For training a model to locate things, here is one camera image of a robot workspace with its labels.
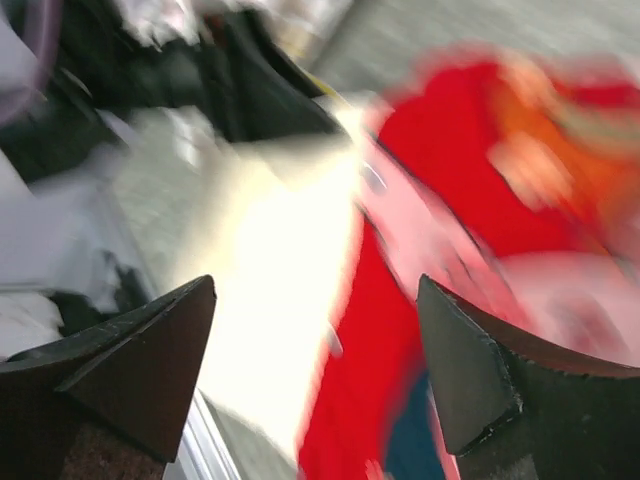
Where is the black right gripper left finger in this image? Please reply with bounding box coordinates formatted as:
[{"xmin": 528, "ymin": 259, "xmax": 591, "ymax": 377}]
[{"xmin": 1, "ymin": 275, "xmax": 216, "ymax": 479}]

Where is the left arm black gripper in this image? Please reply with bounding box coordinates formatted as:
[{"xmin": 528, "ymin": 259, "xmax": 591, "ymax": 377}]
[{"xmin": 61, "ymin": 1, "xmax": 340, "ymax": 143}]

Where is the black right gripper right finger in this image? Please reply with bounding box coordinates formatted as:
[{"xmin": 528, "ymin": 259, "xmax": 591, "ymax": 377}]
[{"xmin": 417, "ymin": 276, "xmax": 639, "ymax": 479}]

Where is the cream yellow-edged pillow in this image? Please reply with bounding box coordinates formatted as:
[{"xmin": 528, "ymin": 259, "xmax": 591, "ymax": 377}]
[{"xmin": 109, "ymin": 94, "xmax": 381, "ymax": 451}]

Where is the red cartoon pillowcase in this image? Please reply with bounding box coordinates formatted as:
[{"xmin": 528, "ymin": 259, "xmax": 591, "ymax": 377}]
[{"xmin": 297, "ymin": 45, "xmax": 639, "ymax": 479}]

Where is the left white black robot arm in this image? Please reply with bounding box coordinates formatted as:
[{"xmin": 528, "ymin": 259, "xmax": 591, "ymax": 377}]
[{"xmin": 1, "ymin": 1, "xmax": 340, "ymax": 479}]

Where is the aluminium rail frame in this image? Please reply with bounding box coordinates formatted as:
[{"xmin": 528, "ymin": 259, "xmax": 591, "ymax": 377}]
[{"xmin": 163, "ymin": 389, "xmax": 241, "ymax": 480}]

